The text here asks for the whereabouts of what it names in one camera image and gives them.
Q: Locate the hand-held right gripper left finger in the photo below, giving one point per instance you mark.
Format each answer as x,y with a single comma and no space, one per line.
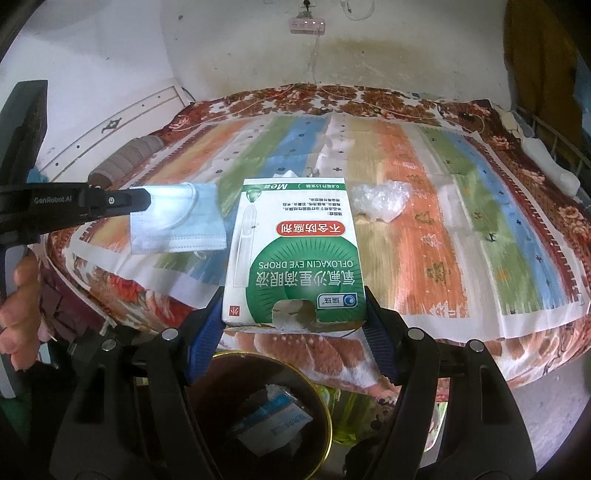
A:
207,332

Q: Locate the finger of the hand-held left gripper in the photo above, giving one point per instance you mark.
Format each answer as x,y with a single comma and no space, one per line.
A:
115,200

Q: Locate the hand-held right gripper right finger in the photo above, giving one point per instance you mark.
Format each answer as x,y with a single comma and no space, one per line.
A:
379,341

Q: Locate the brown bin with gold rim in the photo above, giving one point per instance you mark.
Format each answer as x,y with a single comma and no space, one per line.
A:
217,406

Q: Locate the blue face mask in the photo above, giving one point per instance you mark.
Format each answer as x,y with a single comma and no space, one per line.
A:
184,230

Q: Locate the blue white medicine box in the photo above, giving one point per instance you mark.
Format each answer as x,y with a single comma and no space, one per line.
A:
277,420

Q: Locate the green white medicine box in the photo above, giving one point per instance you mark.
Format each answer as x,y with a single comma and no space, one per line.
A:
295,258

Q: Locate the person's left hand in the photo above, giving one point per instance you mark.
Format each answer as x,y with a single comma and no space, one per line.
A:
21,323

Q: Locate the grey rolled pillow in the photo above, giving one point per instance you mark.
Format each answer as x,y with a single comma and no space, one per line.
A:
124,161

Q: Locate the white headboard panel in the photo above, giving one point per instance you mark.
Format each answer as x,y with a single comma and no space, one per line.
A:
92,134

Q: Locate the green plastic bag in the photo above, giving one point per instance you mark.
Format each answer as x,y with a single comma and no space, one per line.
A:
351,415

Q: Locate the dark red cloth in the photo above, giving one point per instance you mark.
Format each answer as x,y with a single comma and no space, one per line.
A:
69,300

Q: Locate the striped colourful cloth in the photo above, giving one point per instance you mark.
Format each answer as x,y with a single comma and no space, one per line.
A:
415,230

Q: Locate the clear plastic bag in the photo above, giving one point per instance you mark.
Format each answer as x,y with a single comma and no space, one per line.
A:
381,201

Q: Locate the floral red brown blanket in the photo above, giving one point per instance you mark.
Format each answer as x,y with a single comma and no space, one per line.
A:
531,350

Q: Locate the crumpled white paper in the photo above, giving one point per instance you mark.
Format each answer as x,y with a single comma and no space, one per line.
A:
286,174

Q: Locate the white cloth roll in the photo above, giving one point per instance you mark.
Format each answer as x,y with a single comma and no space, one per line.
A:
551,166

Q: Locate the pink white power strip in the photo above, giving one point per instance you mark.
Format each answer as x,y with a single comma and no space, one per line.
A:
307,26

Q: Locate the metal bed rail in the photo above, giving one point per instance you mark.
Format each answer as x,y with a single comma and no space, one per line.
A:
554,138

